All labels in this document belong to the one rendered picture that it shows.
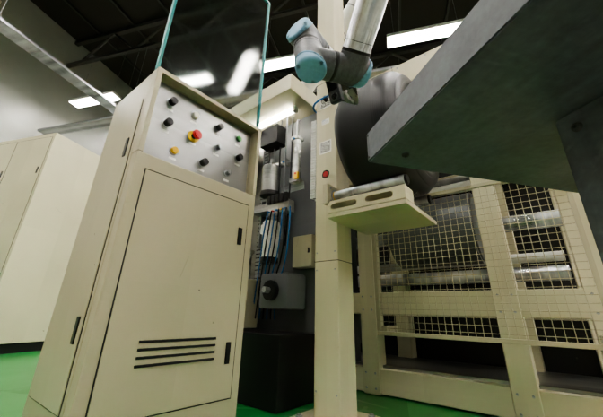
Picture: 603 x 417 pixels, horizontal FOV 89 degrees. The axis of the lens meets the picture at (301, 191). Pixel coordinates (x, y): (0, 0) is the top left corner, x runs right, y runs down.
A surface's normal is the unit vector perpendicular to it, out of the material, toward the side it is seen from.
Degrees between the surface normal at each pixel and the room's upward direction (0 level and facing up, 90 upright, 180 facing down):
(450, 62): 90
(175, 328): 90
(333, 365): 90
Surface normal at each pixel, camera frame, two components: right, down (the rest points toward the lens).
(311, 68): -0.02, 0.80
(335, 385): -0.63, -0.30
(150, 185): 0.78, -0.22
